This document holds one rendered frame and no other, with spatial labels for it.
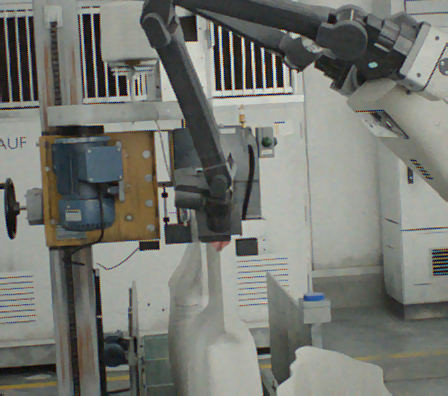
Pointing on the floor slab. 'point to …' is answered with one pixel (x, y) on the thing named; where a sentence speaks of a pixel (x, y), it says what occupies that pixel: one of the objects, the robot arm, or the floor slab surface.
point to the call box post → (315, 335)
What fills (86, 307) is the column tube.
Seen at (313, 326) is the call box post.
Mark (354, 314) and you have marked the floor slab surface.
